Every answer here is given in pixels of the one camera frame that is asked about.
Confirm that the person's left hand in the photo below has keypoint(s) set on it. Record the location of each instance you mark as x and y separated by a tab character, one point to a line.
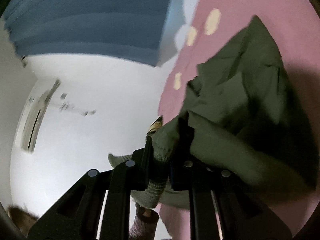
142	211

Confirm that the blue curtain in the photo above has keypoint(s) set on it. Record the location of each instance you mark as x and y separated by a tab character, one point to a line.
126	29

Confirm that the yellow black striped cloth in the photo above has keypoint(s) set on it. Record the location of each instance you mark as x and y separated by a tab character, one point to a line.
156	125

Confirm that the white air conditioner unit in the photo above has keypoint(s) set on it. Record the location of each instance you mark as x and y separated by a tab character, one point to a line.
31	120

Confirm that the purple knit sleeve forearm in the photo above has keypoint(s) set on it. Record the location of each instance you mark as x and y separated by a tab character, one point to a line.
144	228

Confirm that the pink bedsheet with cream dots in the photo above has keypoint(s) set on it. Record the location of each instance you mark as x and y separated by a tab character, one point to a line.
294	25

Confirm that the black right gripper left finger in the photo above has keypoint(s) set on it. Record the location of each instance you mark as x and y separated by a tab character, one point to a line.
97	206

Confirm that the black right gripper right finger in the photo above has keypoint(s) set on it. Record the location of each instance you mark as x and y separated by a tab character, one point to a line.
220	174

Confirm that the dark green jacket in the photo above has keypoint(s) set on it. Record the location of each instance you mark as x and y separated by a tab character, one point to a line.
245	90

